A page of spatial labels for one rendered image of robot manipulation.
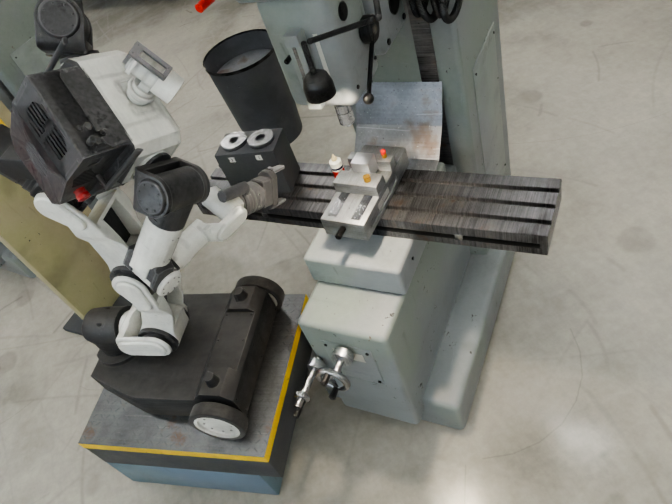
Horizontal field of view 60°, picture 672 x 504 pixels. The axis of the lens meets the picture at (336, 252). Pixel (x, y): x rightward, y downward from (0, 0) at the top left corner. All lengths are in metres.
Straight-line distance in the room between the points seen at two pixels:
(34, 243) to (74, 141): 1.83
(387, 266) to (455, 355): 0.65
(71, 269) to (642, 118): 3.07
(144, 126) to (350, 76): 0.52
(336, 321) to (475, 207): 0.55
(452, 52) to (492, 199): 0.48
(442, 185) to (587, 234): 1.20
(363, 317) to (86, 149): 0.96
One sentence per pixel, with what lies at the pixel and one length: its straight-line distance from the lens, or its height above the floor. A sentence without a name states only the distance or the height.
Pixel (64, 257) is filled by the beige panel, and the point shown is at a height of 0.46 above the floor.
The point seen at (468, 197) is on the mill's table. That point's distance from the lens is 1.79.
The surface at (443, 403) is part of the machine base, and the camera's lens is 2.21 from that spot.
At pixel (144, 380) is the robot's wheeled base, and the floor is 0.57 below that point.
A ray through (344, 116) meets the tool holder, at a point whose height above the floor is 1.23.
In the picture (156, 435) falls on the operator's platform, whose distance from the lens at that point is 2.31.
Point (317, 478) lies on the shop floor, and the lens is 2.43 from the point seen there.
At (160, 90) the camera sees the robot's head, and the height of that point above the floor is 1.61.
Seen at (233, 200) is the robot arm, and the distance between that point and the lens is 1.61.
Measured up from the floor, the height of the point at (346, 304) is 0.72.
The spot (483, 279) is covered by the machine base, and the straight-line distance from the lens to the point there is 2.49.
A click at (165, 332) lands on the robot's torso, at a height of 0.73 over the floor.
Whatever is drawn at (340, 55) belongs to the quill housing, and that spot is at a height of 1.47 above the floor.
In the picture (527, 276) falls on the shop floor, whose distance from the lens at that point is 2.74.
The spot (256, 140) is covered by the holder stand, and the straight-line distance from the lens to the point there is 1.96.
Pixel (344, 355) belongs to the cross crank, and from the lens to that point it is 1.85.
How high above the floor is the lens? 2.16
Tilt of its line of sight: 46 degrees down
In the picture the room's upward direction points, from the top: 23 degrees counter-clockwise
